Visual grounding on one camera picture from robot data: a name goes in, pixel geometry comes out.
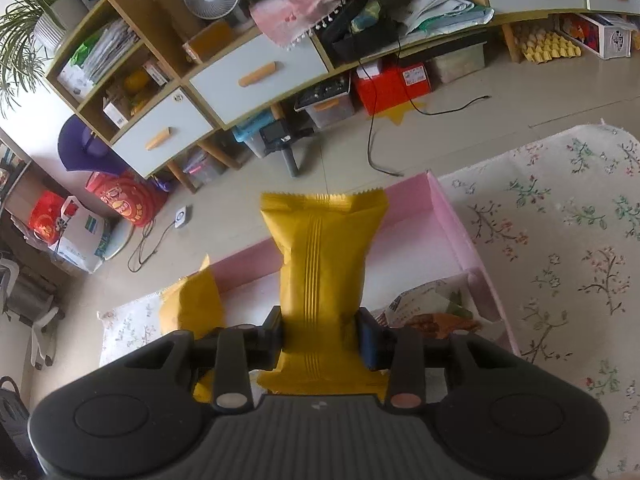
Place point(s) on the white paper bag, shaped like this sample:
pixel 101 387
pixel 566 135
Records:
pixel 80 240

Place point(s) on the small white floor device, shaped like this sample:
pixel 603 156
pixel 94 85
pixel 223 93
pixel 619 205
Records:
pixel 181 217

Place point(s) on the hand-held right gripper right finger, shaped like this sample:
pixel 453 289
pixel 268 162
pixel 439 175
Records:
pixel 369 342

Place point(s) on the yellow star floor sticker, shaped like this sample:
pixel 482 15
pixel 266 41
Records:
pixel 400 115

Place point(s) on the white appliance box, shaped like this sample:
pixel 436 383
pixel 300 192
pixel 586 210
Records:
pixel 75 80

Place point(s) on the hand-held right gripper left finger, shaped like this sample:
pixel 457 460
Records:
pixel 272 340

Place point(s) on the potted green plant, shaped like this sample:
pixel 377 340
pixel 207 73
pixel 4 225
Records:
pixel 60 20

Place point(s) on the orange fruit on shelf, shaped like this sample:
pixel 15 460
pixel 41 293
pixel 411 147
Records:
pixel 136 81

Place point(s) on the small clear storage bin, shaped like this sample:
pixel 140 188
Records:
pixel 200 167

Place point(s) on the purple plush toy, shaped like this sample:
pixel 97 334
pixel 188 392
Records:
pixel 75 142

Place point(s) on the small white box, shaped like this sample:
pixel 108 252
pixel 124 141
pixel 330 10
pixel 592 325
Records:
pixel 117 112

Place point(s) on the yellow egg tray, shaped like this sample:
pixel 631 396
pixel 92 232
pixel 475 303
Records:
pixel 550 45

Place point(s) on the round white disc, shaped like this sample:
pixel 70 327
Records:
pixel 117 242

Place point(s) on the red cardboard box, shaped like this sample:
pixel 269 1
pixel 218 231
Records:
pixel 380 92

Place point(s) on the small white carton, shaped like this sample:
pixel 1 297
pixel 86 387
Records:
pixel 156 72

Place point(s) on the grey office chair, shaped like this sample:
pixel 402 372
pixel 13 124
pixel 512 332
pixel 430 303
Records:
pixel 30 295

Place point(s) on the pink cardboard box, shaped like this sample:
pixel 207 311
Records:
pixel 440 240

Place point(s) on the blue storage bin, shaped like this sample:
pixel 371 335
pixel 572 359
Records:
pixel 250 135

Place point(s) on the green plastic bag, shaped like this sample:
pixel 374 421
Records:
pixel 86 51

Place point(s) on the floral cloth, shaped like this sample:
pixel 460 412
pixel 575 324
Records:
pixel 560 260

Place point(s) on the large yellow snack packet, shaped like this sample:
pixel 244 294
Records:
pixel 320 270

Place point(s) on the gold snack packet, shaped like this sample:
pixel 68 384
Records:
pixel 190 305

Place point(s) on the white grey printed snack packet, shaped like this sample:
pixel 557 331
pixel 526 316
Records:
pixel 420 305

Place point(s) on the red gift bag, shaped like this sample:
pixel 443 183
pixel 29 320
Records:
pixel 45 220
pixel 125 200

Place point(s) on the pink tasselled cloth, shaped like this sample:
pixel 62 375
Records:
pixel 300 5

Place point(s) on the tall wooden shelf cabinet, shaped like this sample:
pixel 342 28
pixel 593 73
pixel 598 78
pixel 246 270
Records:
pixel 145 20

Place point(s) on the storage bin dark lid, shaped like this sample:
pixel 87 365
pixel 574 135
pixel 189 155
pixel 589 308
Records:
pixel 325 110

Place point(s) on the black bag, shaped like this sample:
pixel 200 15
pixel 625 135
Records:
pixel 350 40

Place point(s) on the long wooden cabinet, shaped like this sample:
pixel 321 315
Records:
pixel 509 42

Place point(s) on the white printed crate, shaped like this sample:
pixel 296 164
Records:
pixel 607 37

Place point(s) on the stack of papers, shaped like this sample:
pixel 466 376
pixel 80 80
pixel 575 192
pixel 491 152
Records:
pixel 112 50

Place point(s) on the brown cardboard box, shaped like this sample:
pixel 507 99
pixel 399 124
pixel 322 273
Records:
pixel 210 42

